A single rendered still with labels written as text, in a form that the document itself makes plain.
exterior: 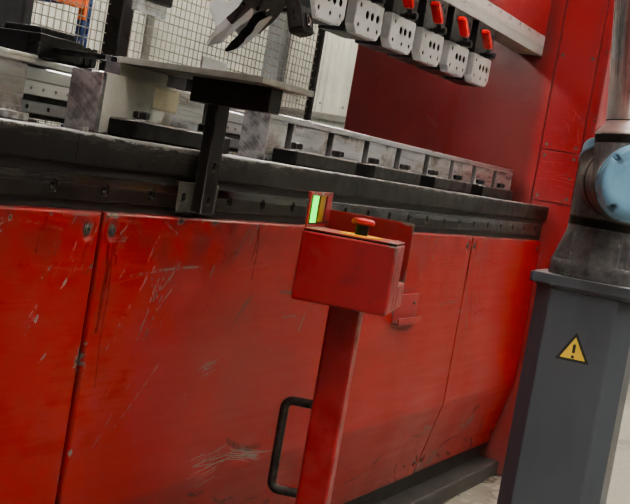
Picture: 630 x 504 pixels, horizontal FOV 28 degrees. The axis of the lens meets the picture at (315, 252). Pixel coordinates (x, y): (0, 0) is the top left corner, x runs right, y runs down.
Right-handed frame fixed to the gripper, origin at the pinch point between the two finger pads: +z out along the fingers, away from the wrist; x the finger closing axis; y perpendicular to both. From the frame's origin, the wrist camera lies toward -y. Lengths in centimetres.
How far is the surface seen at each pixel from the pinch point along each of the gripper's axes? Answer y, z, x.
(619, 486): -97, 53, -246
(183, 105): 3.0, 15.3, -11.2
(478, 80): 13, -9, -157
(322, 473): -60, 38, -19
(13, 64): 4.7, 16.5, 34.0
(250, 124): 4.9, 17.3, -43.3
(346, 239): -34.0, 7.3, -11.6
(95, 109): 1.6, 19.0, 13.3
